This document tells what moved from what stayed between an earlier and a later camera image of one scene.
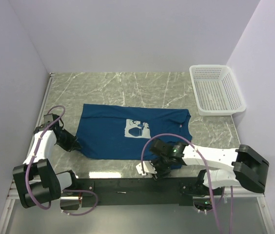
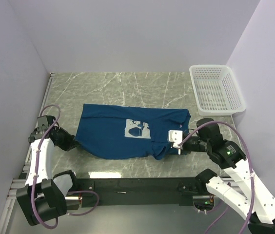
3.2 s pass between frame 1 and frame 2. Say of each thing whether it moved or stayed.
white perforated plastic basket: stayed
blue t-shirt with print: stayed
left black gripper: stayed
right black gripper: moved
